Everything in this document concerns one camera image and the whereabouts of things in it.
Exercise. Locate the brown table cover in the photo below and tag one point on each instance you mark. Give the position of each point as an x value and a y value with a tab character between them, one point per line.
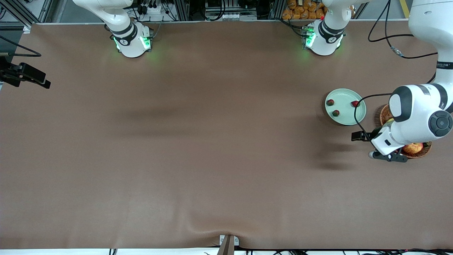
226	198

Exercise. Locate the brown wicker basket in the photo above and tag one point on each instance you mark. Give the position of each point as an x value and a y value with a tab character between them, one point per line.
384	115

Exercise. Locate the metal mount bracket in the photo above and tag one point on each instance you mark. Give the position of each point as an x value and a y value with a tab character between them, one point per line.
228	246

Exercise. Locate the red apple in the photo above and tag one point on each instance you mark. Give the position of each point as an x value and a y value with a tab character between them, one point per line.
414	148

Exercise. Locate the light green round plate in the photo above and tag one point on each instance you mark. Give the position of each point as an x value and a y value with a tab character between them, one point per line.
343	106

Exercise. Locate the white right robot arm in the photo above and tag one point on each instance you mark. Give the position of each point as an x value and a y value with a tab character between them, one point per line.
132	44

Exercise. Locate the aluminium frame profile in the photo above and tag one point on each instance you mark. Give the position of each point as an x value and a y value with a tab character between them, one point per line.
179	10
276	9
21	16

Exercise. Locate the white power strip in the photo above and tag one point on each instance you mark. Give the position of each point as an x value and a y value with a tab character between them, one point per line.
155	10

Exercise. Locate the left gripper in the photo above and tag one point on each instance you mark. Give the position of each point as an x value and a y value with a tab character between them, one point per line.
368	136

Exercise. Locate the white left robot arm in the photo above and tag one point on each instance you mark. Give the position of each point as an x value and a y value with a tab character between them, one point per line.
417	113

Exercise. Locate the orange bread roll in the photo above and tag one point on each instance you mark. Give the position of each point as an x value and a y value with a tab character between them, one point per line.
287	14
320	12
297	15
312	6
304	14
292	4

